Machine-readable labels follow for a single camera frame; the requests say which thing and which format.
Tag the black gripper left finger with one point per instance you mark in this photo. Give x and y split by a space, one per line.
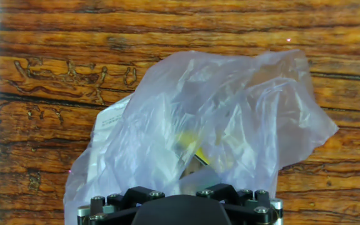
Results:
114 209

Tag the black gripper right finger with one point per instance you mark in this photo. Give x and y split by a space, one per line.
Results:
252 206

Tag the yellow packet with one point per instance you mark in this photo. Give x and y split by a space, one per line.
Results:
195 147

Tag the white printed box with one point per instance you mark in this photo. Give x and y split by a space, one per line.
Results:
108 125

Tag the translucent purple plastic bag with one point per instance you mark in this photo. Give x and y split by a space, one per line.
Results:
230 109

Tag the wood grain table mat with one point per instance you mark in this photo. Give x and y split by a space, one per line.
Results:
42 31

